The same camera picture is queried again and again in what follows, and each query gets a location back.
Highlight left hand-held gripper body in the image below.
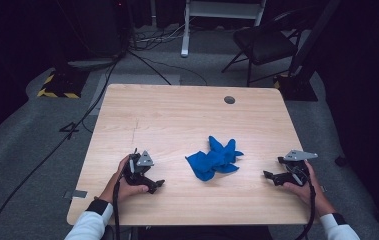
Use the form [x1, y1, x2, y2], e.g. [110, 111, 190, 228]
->
[122, 148, 155, 188]

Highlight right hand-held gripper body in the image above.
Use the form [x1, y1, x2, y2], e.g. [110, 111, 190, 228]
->
[278, 149, 319, 186]

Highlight blue cloth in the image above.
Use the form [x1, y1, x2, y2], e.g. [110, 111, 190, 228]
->
[185, 135, 245, 182]

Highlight person's left hand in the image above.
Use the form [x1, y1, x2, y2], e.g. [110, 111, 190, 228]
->
[98, 155, 150, 205]

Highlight person's right hand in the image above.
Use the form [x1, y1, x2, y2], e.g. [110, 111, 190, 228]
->
[282, 159, 337, 218]

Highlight black stand with striped base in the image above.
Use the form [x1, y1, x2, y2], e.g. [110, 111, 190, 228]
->
[273, 0, 342, 102]

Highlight black yellow striped base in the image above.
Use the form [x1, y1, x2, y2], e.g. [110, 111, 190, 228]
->
[36, 68, 90, 100]

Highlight black folding chair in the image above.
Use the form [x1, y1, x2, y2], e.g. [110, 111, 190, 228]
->
[221, 9, 307, 88]

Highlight white metal stand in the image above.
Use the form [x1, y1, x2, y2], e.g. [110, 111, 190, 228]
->
[180, 0, 267, 58]

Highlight black equipment cabinet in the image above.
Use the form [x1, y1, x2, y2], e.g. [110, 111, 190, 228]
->
[66, 0, 132, 62]

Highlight right hand-held gripper black cable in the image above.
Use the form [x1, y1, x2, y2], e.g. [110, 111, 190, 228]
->
[295, 183, 317, 240]

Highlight hand-held gripper black cable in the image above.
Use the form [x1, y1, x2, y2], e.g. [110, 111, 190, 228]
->
[111, 179, 122, 240]
[295, 183, 317, 240]

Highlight left hand-held gripper black cable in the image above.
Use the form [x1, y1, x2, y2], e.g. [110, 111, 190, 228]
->
[111, 179, 122, 240]

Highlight long black floor cable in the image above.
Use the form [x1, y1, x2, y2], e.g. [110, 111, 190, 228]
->
[0, 56, 122, 240]

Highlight bundle of floor cables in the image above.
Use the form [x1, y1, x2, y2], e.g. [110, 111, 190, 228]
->
[130, 18, 193, 52]

